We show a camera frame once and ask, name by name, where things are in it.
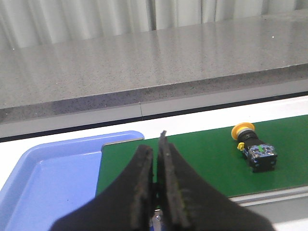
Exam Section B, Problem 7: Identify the grey stone counter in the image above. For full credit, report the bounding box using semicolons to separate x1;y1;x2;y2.
0;9;308;141

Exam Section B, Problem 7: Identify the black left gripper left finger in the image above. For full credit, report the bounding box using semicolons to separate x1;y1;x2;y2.
50;144;154;231

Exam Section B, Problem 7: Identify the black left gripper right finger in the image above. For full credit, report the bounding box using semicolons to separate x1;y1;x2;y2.
157;131;274;231

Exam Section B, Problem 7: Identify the blue plastic tray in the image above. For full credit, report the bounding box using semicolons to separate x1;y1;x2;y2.
0;131;144;231

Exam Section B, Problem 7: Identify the yellow mushroom push button switch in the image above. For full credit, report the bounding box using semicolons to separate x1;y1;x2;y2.
231;122;278;172

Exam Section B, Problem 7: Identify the white pleated curtain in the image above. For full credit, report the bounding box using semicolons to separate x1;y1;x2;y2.
0;0;308;50

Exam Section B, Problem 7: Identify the aluminium conveyor frame rail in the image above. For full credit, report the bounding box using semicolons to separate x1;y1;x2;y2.
151;185;308;231

